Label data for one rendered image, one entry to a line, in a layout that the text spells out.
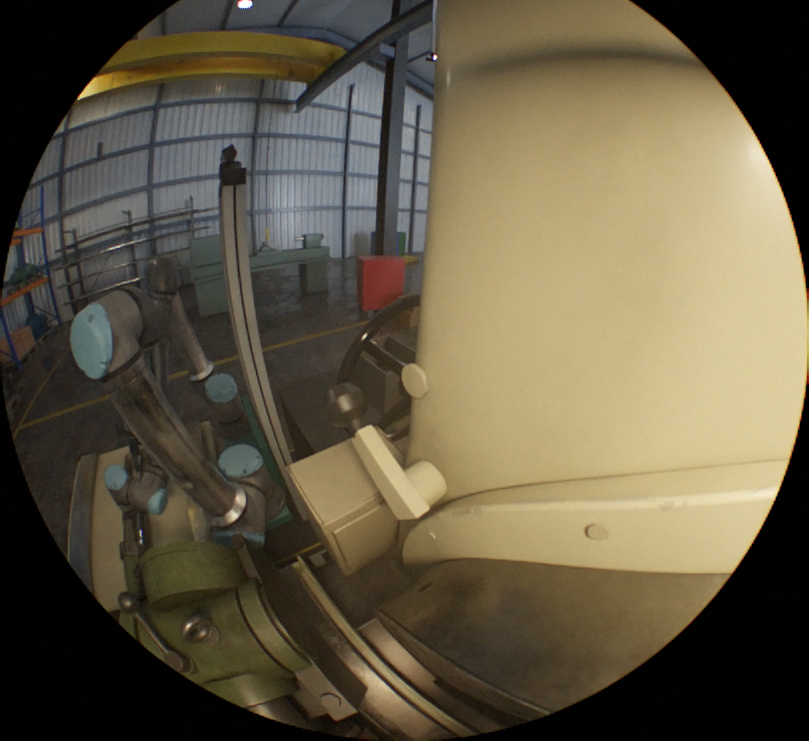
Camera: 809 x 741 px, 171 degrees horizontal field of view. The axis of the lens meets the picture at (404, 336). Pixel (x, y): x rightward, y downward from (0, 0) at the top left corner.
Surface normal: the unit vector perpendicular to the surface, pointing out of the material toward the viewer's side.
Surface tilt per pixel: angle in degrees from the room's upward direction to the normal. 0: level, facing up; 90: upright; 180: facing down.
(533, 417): 90
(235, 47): 90
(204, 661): 25
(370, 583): 0
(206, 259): 90
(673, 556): 90
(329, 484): 0
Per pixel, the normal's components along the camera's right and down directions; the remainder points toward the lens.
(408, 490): 0.33, -0.66
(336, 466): 0.05, -0.90
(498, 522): -0.76, 0.24
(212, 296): 0.65, 0.36
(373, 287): 0.36, 0.42
